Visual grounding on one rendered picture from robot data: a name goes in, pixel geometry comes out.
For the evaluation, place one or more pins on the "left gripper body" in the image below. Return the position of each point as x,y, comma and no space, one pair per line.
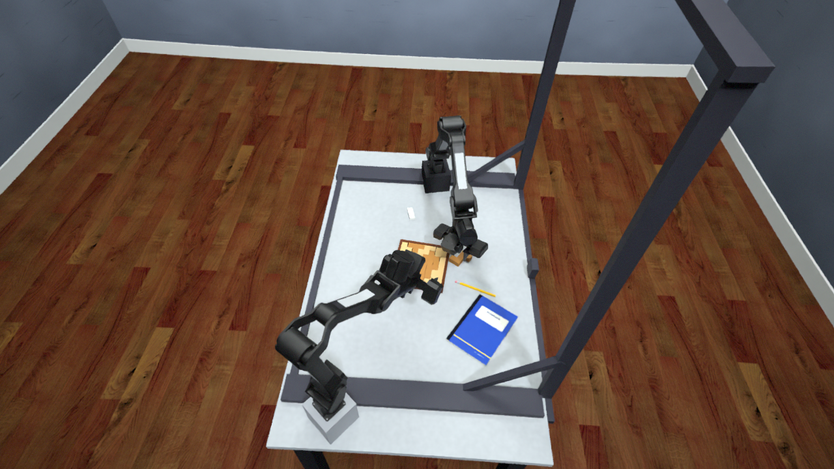
431,289

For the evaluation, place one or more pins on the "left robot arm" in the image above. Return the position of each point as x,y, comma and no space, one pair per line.
328,388

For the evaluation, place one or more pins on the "blue notebook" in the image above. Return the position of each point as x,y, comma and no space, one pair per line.
481,329

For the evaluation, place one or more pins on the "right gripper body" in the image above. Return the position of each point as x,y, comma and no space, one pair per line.
476,249

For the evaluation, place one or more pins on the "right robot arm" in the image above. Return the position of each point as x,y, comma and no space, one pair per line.
462,197

